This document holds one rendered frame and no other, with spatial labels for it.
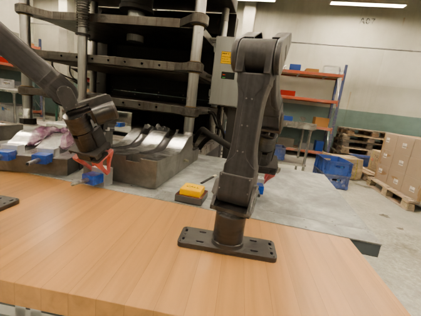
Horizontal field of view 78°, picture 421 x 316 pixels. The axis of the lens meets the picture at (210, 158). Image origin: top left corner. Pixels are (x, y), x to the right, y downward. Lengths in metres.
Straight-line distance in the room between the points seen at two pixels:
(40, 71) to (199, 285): 0.57
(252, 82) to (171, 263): 0.36
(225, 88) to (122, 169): 0.94
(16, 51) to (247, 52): 0.50
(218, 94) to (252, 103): 1.14
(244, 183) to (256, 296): 0.19
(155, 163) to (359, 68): 7.28
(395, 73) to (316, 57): 1.92
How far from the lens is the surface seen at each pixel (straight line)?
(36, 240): 0.60
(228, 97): 1.61
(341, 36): 7.85
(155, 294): 0.44
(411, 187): 4.44
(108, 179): 0.85
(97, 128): 0.77
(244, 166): 0.50
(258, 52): 0.51
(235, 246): 0.54
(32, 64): 0.73
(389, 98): 8.02
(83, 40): 1.93
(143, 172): 0.84
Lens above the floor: 1.09
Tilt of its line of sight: 12 degrees down
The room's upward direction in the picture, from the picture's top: 7 degrees clockwise
